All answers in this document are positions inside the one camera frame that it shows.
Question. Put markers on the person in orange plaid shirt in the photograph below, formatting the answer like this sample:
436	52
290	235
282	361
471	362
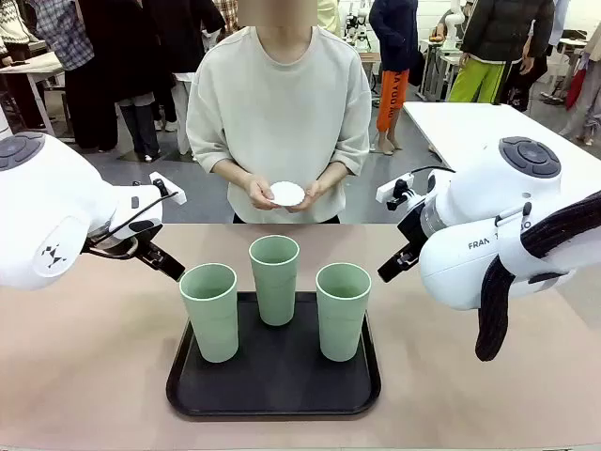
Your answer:
227	11

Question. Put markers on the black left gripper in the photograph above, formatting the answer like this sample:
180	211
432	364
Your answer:
117	246

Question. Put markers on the small wooden table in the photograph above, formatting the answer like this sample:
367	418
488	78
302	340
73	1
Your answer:
370	56

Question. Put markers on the black plastic serving tray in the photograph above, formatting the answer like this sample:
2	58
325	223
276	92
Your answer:
282	380

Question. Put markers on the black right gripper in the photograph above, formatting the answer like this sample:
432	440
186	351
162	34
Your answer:
414	230

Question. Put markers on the person in black jacket white trousers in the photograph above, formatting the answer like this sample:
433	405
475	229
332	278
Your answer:
188	28

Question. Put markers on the person in light grey clothes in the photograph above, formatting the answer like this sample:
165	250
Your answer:
587	103

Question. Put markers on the person in blue plaid shirt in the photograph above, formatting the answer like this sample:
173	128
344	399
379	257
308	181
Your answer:
61	28

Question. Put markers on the person in navy top orange trousers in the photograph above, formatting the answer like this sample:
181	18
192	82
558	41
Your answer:
392	94

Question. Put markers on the white desk with metal legs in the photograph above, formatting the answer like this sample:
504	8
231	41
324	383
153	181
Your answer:
33	63

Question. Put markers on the white scalloped paper coaster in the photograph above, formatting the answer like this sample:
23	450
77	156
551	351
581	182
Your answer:
287	193

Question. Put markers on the person in black printed trousers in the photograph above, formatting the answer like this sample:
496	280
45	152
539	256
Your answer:
526	89

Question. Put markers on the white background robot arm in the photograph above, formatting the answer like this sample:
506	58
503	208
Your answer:
453	23

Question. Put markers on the person's right hand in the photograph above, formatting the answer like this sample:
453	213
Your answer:
260	193

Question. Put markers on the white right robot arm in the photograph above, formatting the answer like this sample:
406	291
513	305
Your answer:
469	272

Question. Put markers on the person's right forearm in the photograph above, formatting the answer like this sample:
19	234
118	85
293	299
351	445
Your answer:
230	171

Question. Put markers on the person's left hand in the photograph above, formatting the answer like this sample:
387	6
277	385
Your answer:
312	195

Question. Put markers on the light green plastic cup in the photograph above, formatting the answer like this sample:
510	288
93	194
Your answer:
274	296
211	319
343	324

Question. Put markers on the white background robot desk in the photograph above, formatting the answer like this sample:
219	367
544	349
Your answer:
436	56

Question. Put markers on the person's left forearm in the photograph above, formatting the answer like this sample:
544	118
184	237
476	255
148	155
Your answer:
333	171

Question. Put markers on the person in long black coat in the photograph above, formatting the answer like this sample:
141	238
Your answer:
127	47

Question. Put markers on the person in patterned knit sweater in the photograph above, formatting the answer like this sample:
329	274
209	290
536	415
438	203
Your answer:
11	23

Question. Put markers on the person in yellow shirt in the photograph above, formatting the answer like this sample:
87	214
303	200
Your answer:
328	14

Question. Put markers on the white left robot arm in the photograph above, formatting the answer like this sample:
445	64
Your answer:
47	197

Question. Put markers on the white cylindrical air purifier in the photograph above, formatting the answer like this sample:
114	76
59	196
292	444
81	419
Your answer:
2	119

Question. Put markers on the person in beige sweater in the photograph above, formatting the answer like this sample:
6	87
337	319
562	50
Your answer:
277	117

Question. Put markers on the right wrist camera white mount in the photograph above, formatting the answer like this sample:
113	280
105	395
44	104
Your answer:
392	188

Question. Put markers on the person in black puffer lime trousers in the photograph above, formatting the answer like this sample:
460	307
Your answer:
507	23

